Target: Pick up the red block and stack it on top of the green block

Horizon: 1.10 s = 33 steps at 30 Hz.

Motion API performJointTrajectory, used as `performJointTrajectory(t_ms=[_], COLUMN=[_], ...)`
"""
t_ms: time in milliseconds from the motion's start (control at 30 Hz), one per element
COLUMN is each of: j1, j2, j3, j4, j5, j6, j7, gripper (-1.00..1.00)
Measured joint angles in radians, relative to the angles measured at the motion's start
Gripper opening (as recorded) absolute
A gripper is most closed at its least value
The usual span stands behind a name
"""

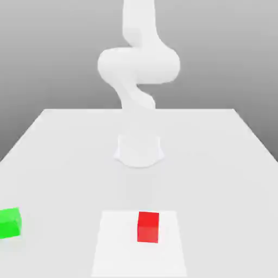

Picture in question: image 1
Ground small red cube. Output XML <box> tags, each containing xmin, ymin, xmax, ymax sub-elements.
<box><xmin>137</xmin><ymin>211</ymin><xmax>160</xmax><ymax>244</ymax></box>

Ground small green cube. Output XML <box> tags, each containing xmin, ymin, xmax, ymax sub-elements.
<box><xmin>0</xmin><ymin>207</ymin><xmax>23</xmax><ymax>239</ymax></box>

